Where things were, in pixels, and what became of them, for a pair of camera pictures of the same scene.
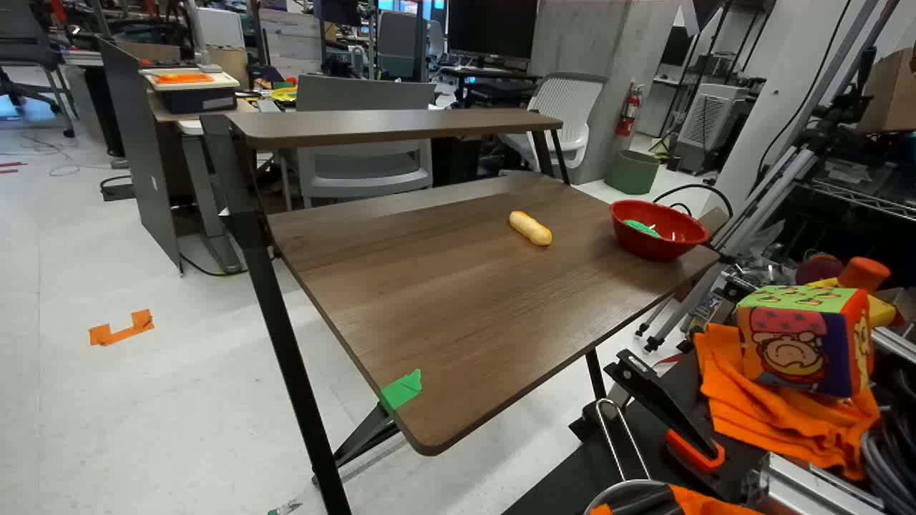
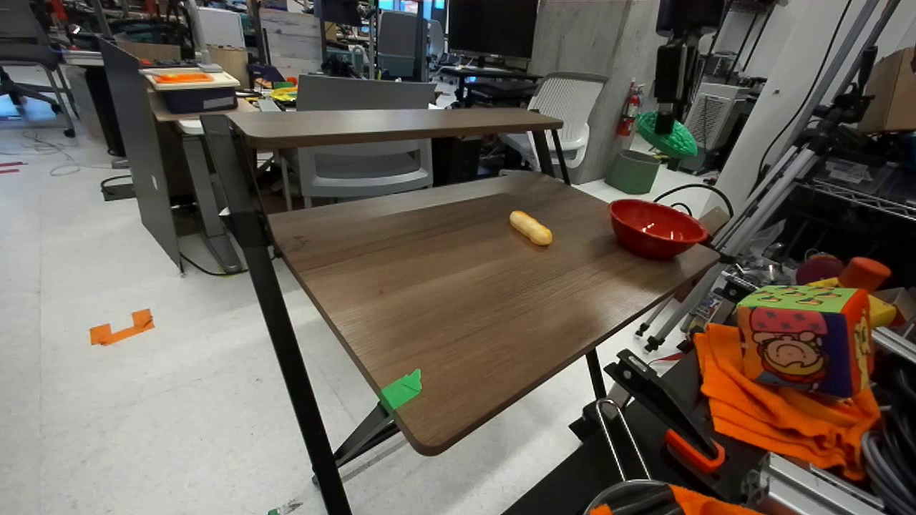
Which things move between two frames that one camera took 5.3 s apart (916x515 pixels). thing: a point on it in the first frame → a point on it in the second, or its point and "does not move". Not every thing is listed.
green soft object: x=642 y=226 → x=675 y=140
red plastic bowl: x=676 y=230 does not move
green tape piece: x=402 y=391 does not move
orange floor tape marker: x=138 y=325 does not move
